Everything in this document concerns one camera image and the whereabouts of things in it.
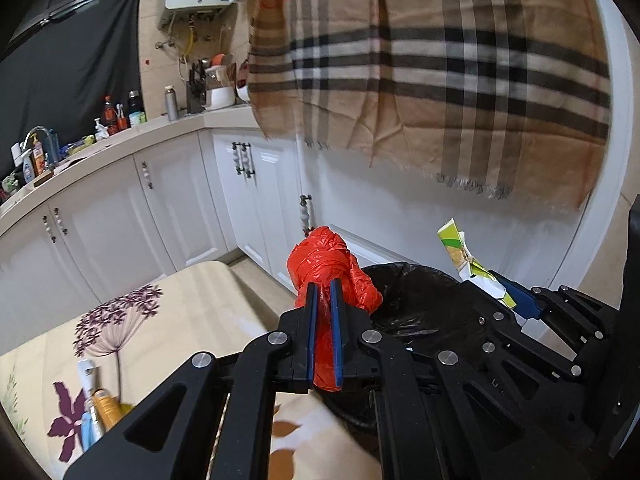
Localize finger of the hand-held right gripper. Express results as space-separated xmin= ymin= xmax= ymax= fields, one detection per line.
xmin=492 ymin=272 xmax=623 ymax=361
xmin=457 ymin=282 xmax=585 ymax=397

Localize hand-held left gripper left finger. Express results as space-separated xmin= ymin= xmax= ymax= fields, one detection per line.
xmin=62 ymin=282 xmax=321 ymax=480

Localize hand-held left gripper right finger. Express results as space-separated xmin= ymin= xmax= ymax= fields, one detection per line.
xmin=330 ymin=280 xmax=591 ymax=480

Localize red plastic bag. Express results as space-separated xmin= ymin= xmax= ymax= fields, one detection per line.
xmin=286 ymin=225 xmax=384 ymax=393

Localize black trash bin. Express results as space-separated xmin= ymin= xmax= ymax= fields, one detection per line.
xmin=340 ymin=261 xmax=493 ymax=436

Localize green white paper carton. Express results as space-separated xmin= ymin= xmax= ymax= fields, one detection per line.
xmin=436 ymin=218 xmax=543 ymax=333

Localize floral tablecloth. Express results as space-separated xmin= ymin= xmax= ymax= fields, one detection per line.
xmin=0 ymin=260 xmax=383 ymax=480

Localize white kitchen cabinets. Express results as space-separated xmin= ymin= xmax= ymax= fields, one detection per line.
xmin=0 ymin=102 xmax=626 ymax=351

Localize amber bottle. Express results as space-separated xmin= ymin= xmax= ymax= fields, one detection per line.
xmin=91 ymin=388 xmax=136 ymax=433

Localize white tube packet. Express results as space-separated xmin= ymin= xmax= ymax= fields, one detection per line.
xmin=75 ymin=356 xmax=103 ymax=413

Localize blue packet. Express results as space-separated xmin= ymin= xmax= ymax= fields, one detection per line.
xmin=80 ymin=407 xmax=106 ymax=453

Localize beige plaid scarf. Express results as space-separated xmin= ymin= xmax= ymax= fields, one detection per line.
xmin=246 ymin=0 xmax=613 ymax=211

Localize black knife block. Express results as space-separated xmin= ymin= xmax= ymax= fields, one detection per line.
xmin=186 ymin=60 xmax=208 ymax=113

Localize dark sauce bottle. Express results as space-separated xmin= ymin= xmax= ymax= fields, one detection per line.
xmin=102 ymin=96 xmax=118 ymax=136

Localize green packet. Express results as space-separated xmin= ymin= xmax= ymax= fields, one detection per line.
xmin=62 ymin=135 xmax=97 ymax=157

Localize orange bottle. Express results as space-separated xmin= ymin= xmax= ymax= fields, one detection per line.
xmin=31 ymin=135 xmax=46 ymax=177

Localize chrome faucet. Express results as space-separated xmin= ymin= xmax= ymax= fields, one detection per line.
xmin=24 ymin=126 xmax=56 ymax=166

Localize black curtain cloth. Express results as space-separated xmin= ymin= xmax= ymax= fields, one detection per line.
xmin=0 ymin=0 xmax=143 ymax=176

